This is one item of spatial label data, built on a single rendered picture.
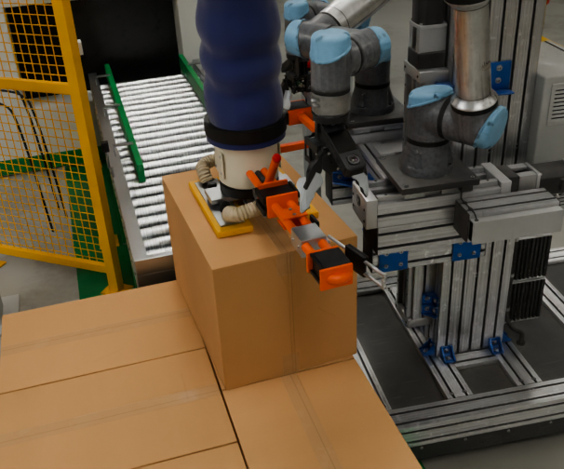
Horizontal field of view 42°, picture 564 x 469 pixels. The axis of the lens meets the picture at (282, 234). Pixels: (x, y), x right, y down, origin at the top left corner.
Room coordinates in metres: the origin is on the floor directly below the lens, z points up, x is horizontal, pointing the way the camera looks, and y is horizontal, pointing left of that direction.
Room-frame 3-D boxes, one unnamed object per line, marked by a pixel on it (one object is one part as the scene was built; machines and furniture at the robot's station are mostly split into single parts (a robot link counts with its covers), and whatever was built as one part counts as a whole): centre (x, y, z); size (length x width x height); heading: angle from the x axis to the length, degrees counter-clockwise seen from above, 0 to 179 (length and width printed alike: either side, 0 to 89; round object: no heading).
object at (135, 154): (3.63, 0.84, 0.60); 1.60 x 0.11 x 0.09; 15
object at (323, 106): (1.34, -0.11, 1.43); 0.08 x 0.08 x 0.05
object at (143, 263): (2.23, 0.18, 0.58); 0.70 x 0.03 x 0.06; 105
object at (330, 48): (1.34, -0.11, 1.51); 0.09 x 0.08 x 0.11; 136
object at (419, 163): (1.85, -0.41, 1.09); 0.15 x 0.15 x 0.10
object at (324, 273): (1.31, -0.10, 1.07); 0.08 x 0.07 x 0.05; 18
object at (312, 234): (1.44, -0.06, 1.07); 0.07 x 0.07 x 0.04; 18
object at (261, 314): (1.87, 0.09, 0.74); 0.60 x 0.40 x 0.40; 19
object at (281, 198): (1.64, 0.01, 1.07); 0.10 x 0.08 x 0.06; 108
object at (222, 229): (1.85, 0.18, 0.97); 0.34 x 0.10 x 0.05; 18
